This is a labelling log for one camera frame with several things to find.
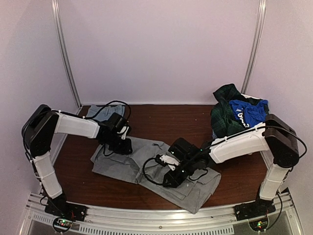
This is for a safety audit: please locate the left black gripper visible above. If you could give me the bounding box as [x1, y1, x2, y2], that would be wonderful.
[104, 135, 133, 156]

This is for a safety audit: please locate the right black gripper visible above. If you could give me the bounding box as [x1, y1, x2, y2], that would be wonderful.
[163, 158, 198, 189]

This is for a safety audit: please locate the light blue denim skirt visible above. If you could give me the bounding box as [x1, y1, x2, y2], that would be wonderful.
[86, 105, 125, 121]

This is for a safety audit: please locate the grey shirt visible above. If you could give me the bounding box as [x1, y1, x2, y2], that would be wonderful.
[90, 137, 222, 214]

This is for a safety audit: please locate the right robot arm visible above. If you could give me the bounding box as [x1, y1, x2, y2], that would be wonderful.
[161, 114, 300, 216]

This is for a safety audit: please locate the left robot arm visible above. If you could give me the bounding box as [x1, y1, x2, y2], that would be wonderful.
[21, 104, 133, 217]

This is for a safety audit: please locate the dark green plaid garment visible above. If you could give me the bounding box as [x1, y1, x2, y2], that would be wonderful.
[211, 84, 245, 138]

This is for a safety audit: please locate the blue cloth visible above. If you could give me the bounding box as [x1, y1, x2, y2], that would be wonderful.
[229, 100, 268, 128]

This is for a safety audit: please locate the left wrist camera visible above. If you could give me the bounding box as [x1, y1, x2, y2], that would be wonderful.
[120, 125, 131, 140]

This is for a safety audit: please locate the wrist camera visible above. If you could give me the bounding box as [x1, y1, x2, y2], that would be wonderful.
[155, 154, 179, 171]
[120, 125, 131, 140]

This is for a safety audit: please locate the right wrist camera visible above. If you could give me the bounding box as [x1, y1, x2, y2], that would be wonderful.
[155, 154, 179, 171]

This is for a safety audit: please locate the right black cable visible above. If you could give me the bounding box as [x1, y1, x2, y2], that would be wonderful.
[142, 158, 208, 187]

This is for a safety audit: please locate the black cable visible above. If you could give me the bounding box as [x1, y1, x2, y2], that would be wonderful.
[83, 100, 132, 157]
[142, 158, 208, 187]

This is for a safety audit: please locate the left black cable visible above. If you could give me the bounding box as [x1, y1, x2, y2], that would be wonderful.
[83, 100, 132, 157]

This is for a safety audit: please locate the aluminium front rail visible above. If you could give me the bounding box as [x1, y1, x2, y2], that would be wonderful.
[17, 192, 304, 235]

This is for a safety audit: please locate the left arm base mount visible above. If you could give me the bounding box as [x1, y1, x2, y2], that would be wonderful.
[44, 193, 88, 234]

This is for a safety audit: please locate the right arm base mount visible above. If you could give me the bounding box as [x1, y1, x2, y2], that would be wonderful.
[234, 199, 276, 233]

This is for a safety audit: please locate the left aluminium post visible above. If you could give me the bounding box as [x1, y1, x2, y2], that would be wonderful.
[51, 0, 82, 108]

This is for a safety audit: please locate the aluminium post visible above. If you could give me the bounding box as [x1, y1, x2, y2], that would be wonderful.
[51, 0, 82, 108]
[241, 0, 267, 94]

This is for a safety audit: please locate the right aluminium post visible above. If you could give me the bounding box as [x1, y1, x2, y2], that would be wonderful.
[241, 0, 267, 94]

